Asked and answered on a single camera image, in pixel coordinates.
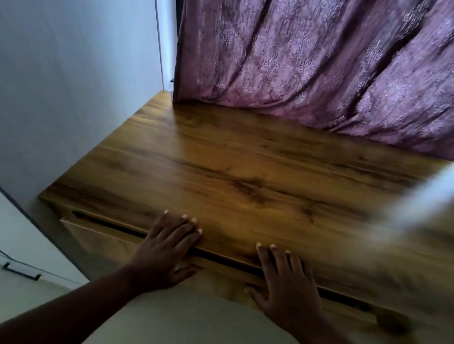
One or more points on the person's right hand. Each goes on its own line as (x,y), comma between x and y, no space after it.
(288,297)

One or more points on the person's left hand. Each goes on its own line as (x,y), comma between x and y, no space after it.
(159,259)

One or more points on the person's right thumb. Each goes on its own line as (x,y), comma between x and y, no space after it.
(253,294)

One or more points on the person's left thumb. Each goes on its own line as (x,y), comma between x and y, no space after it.
(186,272)

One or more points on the person's right middle finger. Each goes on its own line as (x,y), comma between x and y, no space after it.
(276,260)

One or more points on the person's left little finger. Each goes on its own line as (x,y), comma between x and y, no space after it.
(163,223)

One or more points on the person's right little finger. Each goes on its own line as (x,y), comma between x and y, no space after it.
(303,273)

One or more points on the person's left middle finger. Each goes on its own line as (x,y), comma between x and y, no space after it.
(187,232)

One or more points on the person's left forearm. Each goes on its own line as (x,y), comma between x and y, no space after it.
(63,308)

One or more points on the brown wooden desk drawer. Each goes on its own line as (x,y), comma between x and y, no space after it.
(102,241)

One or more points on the brown wooden desk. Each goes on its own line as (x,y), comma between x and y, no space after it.
(251,172)

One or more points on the purple patterned curtain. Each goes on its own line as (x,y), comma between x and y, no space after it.
(324,54)

